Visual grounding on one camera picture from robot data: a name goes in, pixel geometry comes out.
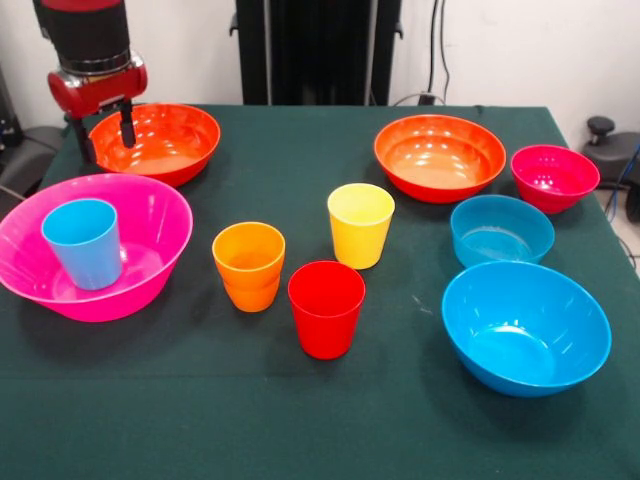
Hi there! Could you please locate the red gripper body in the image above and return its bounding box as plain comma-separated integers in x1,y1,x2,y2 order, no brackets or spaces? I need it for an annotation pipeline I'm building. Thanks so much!
47,54,149,119

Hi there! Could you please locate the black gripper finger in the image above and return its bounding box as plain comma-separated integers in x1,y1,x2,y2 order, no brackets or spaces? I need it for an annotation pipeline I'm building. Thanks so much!
69,115,97,165
118,98,137,150

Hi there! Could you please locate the orange-red bowl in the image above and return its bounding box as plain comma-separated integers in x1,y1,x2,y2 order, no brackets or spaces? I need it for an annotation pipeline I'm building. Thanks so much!
373,114,508,205
88,102,222,189

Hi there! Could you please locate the blue cup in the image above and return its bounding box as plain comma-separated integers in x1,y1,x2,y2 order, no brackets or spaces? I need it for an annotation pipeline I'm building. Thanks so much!
40,198,124,292

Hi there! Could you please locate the large pink bowl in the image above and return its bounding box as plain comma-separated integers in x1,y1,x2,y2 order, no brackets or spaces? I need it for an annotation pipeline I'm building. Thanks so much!
0,172,195,324

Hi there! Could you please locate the orange cup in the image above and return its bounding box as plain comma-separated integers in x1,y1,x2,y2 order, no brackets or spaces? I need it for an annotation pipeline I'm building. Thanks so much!
223,274,282,314
211,221,287,291

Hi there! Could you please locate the yellow cup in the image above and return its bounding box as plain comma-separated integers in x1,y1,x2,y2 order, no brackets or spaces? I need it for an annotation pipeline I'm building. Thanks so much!
327,182,396,271

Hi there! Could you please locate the red cup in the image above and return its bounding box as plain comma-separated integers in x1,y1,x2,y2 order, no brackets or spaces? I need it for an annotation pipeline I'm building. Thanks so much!
287,260,367,361

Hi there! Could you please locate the dark green tablecloth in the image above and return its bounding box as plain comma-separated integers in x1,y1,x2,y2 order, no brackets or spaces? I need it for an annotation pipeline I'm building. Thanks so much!
0,103,640,480

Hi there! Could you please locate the small blue bowl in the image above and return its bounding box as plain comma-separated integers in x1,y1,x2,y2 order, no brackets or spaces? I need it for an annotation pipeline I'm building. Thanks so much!
449,194,556,269

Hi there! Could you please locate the small magenta bowl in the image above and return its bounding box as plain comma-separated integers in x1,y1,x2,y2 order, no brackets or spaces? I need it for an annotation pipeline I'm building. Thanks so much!
510,144,601,216

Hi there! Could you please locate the large blue bowl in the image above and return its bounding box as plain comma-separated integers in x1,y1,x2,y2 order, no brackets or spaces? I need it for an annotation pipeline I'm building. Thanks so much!
441,260,613,399

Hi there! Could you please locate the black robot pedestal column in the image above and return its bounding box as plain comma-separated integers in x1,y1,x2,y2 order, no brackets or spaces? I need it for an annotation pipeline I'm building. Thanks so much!
234,0,404,106

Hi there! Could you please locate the black cable with adapter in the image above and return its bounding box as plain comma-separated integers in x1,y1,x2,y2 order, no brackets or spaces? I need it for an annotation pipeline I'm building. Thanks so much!
394,0,454,107

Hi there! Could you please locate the blue cable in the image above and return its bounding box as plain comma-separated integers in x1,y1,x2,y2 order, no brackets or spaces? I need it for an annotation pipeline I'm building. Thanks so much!
603,142,640,224

